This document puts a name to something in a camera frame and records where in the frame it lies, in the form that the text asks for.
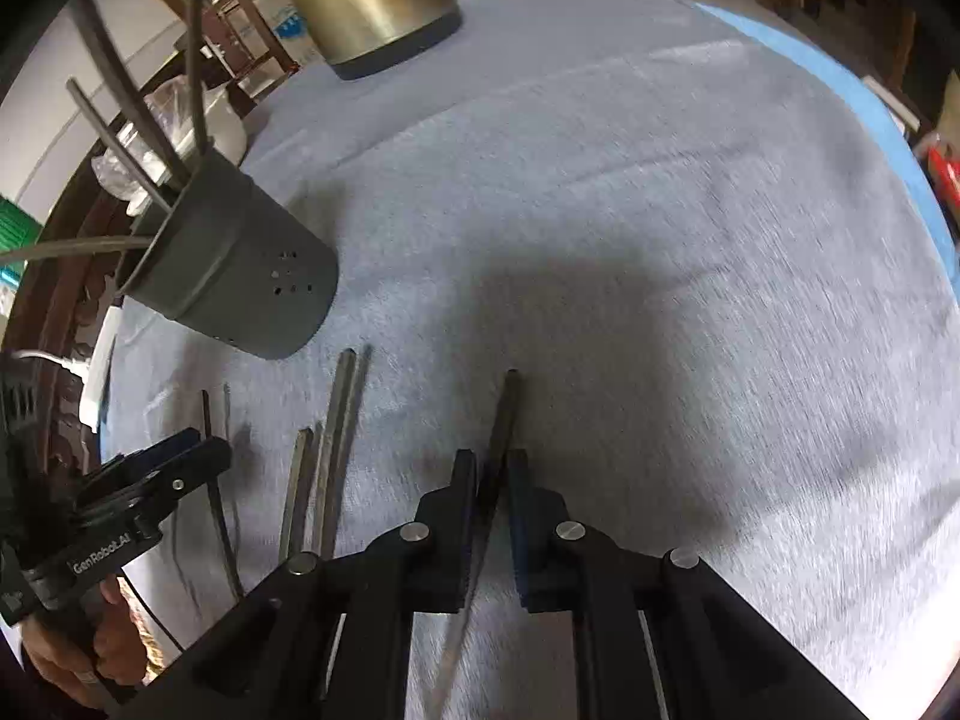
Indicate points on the dark wooden sideboard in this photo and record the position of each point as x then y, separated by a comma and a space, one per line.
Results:
67, 262

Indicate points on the person's left hand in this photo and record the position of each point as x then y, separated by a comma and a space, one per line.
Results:
120, 637

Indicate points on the bunch of dark chopsticks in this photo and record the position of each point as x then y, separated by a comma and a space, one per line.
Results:
125, 75

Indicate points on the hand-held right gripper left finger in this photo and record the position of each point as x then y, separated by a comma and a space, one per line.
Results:
463, 480

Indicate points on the white chest freezer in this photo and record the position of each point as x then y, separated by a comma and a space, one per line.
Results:
289, 22

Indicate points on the golden electric kettle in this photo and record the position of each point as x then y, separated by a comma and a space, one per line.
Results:
375, 7

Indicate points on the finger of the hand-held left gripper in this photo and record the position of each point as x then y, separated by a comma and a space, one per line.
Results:
191, 469
161, 450

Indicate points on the white step stool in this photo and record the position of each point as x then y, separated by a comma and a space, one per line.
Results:
892, 101

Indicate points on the clear plastic bag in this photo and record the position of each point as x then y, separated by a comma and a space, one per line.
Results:
120, 165

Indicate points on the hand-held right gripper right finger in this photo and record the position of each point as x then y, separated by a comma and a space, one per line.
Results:
519, 487

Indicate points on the blue tablecloth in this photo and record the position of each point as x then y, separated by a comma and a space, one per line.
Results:
862, 105

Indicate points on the grey tablecloth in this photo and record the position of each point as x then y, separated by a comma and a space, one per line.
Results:
637, 277

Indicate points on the dark grey perforated utensil holder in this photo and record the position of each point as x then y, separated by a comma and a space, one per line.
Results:
247, 277

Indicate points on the white power strip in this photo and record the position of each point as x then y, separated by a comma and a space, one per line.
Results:
99, 367

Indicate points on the red child chair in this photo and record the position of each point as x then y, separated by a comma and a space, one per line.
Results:
945, 172

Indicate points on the dark wooden chair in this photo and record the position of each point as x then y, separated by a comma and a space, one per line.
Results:
240, 45

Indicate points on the dark grey metal chopstick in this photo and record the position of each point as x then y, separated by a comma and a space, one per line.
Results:
345, 405
217, 532
298, 480
358, 405
504, 420

